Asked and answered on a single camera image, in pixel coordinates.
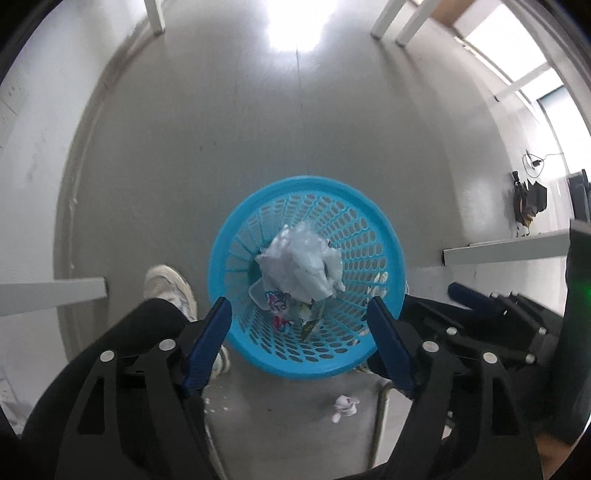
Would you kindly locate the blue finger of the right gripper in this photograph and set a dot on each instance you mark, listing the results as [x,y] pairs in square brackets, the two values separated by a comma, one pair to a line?
[470,298]

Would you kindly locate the white scrap on floor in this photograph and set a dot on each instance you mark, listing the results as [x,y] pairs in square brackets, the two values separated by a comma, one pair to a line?
[345,406]

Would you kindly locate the blue plastic waste basket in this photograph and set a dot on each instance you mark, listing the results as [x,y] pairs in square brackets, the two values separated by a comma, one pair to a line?
[373,266]

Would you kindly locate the white paper food bag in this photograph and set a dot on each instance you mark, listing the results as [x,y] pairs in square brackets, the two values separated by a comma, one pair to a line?
[303,264]

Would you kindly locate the dark bag on floor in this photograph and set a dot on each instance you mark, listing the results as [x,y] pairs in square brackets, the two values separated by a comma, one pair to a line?
[529,200]

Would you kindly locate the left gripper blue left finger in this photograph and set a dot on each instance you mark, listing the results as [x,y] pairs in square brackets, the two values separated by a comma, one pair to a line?
[201,342]

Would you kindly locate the person's right hand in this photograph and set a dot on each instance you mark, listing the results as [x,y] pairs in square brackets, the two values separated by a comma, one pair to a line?
[553,453]

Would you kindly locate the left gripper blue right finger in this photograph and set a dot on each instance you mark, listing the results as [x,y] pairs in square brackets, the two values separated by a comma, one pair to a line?
[396,342]

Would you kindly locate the white sneaker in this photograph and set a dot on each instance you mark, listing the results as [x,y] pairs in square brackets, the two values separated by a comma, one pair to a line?
[162,282]

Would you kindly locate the green foil snack wrapper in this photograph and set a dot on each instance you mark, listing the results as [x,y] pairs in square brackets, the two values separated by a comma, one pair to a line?
[310,315]

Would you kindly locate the white pink wrapper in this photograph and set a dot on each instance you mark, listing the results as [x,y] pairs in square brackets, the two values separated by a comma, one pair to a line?
[281,308]

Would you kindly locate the metal chair frame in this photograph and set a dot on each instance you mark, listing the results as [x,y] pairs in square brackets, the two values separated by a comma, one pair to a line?
[392,410]

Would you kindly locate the person's black trouser legs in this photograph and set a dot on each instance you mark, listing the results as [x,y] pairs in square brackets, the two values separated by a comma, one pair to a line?
[117,410]

